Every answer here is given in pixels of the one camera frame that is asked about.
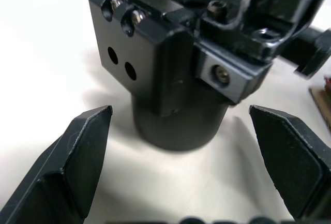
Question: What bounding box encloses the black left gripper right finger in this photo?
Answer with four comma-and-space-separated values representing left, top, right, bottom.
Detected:
248, 104, 331, 224

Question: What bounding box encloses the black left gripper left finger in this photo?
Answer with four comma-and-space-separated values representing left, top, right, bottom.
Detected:
0, 104, 114, 224

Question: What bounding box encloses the black gripper body workpiece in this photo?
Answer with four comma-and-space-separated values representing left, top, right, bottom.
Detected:
86, 0, 281, 153

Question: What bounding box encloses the brown wooden board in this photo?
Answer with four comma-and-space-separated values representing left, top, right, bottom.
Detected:
309, 76, 331, 129

